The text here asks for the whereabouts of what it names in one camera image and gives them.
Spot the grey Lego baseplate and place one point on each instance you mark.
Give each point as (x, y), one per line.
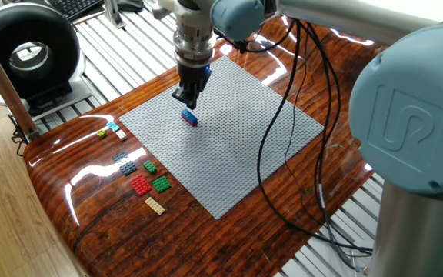
(221, 154)

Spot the white small Lego brick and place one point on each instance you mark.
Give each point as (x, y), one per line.
(121, 134)

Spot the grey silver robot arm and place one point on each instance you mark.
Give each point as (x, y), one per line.
(410, 115)

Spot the glossy wood-grain table mat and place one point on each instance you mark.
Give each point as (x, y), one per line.
(206, 246)

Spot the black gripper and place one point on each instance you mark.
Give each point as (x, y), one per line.
(193, 80)

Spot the lime green small Lego brick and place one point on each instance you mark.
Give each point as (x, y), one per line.
(101, 133)

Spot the brown wooden pole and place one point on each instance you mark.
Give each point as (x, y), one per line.
(2, 84)

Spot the green square Lego plate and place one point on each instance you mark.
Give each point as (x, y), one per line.
(161, 184)

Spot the red long Lego brick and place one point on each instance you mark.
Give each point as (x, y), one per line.
(189, 122)

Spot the tan Lego plate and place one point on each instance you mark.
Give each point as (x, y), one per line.
(155, 205)

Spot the light blue small Lego brick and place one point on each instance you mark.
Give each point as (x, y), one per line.
(112, 126)

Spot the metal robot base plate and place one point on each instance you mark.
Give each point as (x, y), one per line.
(360, 265)

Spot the red Lego plate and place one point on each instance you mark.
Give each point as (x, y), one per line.
(140, 185)

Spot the blue long Lego brick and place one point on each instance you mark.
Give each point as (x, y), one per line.
(189, 116)

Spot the aluminium bracket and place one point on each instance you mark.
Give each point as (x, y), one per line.
(114, 15)

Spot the dark grey Lego plate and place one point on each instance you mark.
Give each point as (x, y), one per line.
(125, 163)

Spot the black computer mouse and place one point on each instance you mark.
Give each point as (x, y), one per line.
(129, 5)

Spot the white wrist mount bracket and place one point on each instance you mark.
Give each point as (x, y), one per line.
(188, 15)

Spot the black keyboard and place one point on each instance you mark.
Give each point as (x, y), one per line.
(75, 7)

